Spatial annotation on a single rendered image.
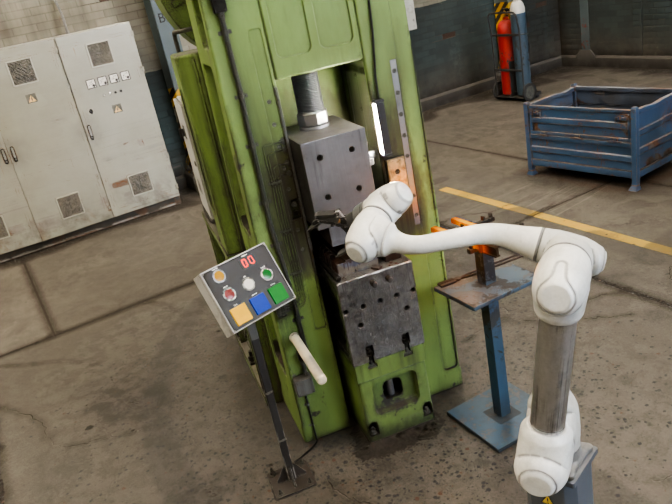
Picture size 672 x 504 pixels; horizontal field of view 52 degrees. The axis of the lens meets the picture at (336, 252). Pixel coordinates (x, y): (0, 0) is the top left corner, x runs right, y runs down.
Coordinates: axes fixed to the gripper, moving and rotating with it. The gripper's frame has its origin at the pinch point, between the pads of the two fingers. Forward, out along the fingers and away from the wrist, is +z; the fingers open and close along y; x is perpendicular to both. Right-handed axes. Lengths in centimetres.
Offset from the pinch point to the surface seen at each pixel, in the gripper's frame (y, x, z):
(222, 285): -7, -1, 64
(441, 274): 84, 83, 57
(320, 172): -5, 58, 37
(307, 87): -31, 87, 33
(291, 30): -53, 90, 19
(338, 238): 23, 50, 52
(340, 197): 10, 59, 41
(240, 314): 5, -7, 63
